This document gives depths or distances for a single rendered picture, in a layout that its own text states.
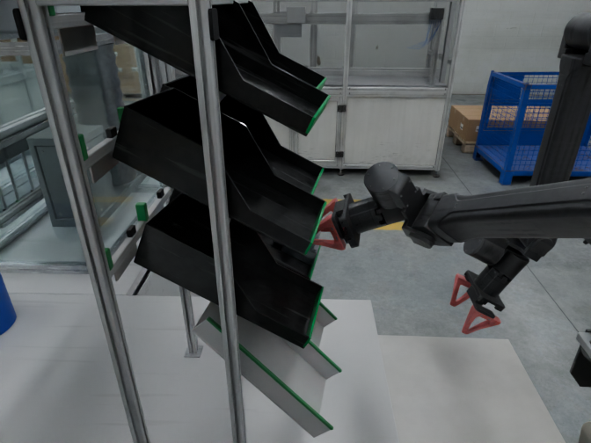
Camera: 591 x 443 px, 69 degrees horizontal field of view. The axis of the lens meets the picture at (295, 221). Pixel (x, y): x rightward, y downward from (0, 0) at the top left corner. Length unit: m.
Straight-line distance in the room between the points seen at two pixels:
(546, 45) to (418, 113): 5.52
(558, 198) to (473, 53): 8.80
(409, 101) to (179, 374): 3.77
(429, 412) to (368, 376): 0.15
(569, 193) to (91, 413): 0.97
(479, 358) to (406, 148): 3.57
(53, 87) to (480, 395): 0.99
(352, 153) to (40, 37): 4.13
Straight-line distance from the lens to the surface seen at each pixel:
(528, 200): 0.55
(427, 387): 1.10
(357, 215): 0.76
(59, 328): 1.35
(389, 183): 0.69
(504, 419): 1.09
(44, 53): 0.54
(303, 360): 0.86
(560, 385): 2.55
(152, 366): 1.15
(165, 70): 2.03
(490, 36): 9.35
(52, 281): 1.56
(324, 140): 4.48
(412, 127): 4.54
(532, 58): 9.70
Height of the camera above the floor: 1.65
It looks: 27 degrees down
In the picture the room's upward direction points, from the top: straight up
